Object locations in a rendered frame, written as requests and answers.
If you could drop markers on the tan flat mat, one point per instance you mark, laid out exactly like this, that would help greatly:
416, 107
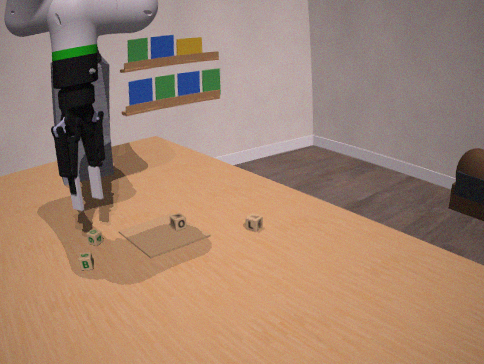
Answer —
157, 237

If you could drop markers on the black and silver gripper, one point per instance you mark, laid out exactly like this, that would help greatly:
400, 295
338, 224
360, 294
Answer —
78, 119

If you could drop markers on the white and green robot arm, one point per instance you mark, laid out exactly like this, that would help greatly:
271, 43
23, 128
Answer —
74, 26

